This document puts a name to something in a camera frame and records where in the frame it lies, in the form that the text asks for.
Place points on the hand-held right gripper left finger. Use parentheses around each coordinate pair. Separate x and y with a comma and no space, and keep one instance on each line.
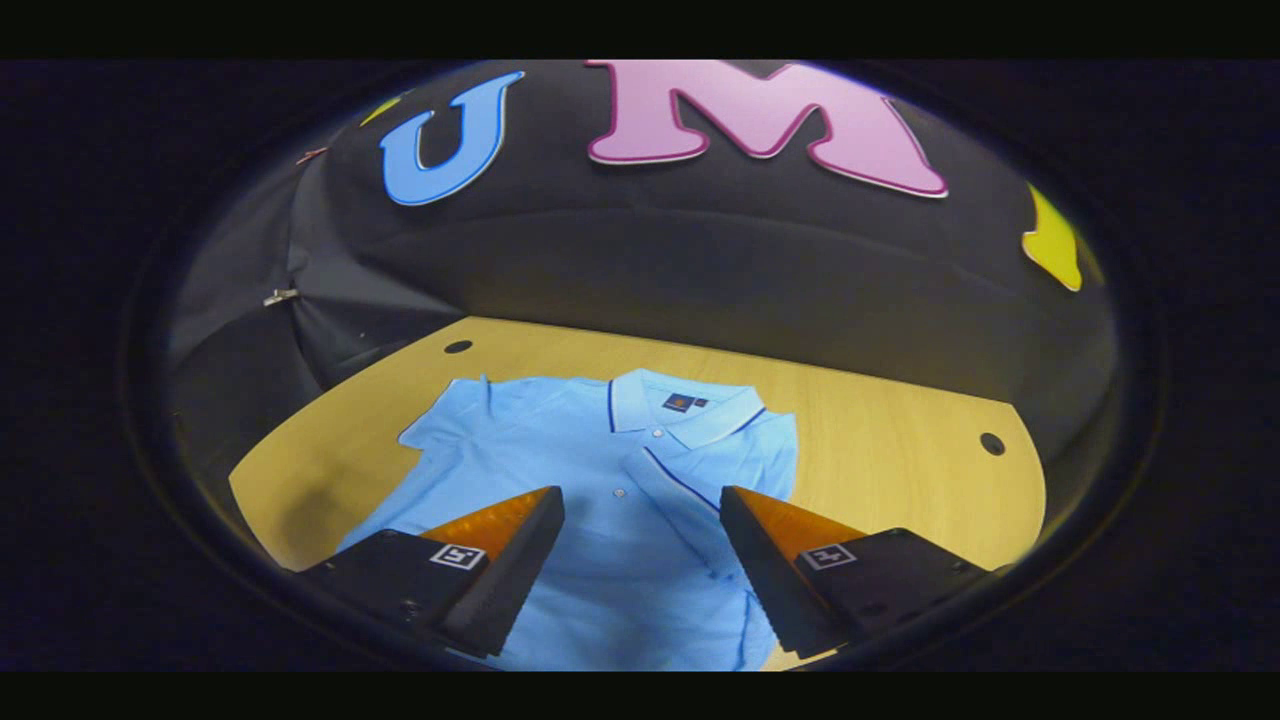
(512,575)

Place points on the light blue T-shirt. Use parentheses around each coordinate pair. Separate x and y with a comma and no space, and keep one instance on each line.
(600,440)

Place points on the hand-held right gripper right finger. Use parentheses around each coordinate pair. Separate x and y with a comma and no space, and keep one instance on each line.
(768,575)

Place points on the black backdrop cloth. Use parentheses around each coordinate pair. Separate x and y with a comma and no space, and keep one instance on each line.
(700,260)

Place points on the small red clip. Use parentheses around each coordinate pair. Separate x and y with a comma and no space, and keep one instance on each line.
(311,155)

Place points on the small metal clip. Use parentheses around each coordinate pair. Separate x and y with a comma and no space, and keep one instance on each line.
(281,297)

